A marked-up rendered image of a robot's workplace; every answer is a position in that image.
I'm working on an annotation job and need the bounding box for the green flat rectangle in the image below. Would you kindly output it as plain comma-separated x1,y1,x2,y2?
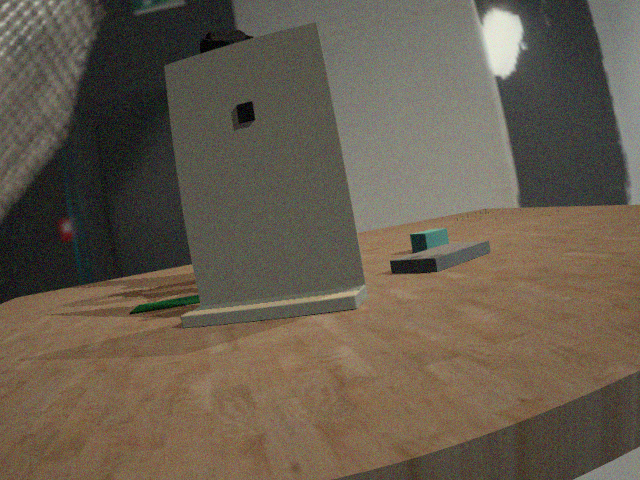
129,295,200,314

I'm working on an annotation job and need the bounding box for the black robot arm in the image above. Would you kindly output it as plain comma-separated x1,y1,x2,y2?
200,30,254,54

